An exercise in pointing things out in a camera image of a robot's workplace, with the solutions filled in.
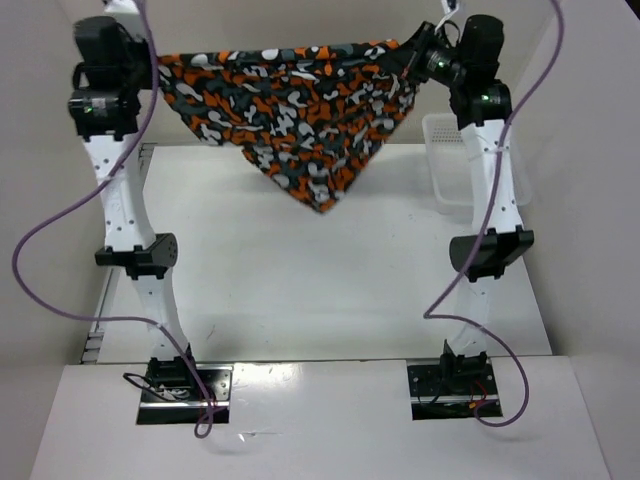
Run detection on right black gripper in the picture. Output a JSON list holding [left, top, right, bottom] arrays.
[[376, 19, 469, 88]]

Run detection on orange camouflage shorts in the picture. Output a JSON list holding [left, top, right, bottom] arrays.
[[158, 40, 419, 214]]

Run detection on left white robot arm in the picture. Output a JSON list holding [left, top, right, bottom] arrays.
[[68, 16, 200, 400]]

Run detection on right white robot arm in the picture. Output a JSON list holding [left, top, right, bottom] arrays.
[[411, 14, 534, 393]]

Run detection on white plastic basket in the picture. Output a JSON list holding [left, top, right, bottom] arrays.
[[421, 112, 532, 216]]

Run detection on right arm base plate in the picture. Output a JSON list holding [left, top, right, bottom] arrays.
[[406, 360, 502, 421]]

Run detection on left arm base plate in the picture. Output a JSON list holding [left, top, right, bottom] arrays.
[[123, 364, 234, 426]]

